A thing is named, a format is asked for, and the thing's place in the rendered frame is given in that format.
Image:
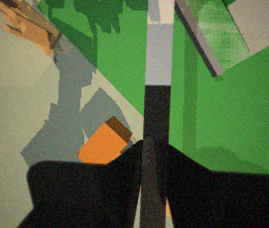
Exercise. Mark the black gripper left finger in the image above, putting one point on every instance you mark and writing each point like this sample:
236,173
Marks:
114,186

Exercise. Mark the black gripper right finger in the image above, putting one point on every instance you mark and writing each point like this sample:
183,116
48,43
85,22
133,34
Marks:
197,195

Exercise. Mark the green flat mat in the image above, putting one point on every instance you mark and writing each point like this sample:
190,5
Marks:
221,122

